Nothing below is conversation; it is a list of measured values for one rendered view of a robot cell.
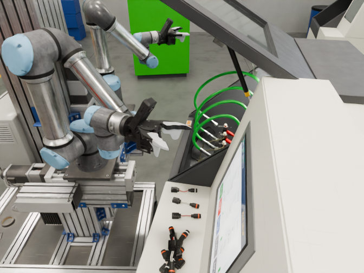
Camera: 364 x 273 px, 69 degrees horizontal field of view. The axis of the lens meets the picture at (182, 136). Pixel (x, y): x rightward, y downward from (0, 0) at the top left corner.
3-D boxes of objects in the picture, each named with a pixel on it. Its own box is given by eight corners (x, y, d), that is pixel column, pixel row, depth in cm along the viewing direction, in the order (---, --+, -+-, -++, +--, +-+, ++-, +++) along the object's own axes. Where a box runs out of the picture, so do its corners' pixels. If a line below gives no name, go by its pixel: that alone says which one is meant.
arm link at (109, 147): (130, 146, 103) (127, 122, 97) (111, 163, 95) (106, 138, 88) (114, 141, 106) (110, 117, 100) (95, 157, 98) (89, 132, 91)
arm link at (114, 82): (105, 104, 161) (101, 83, 153) (101, 95, 171) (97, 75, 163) (124, 100, 165) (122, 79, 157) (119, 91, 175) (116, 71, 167)
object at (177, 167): (187, 135, 194) (188, 116, 185) (193, 136, 193) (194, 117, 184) (168, 200, 144) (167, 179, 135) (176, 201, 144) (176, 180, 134)
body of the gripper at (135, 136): (164, 144, 88) (134, 135, 92) (164, 121, 83) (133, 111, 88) (151, 155, 81) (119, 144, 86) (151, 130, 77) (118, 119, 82)
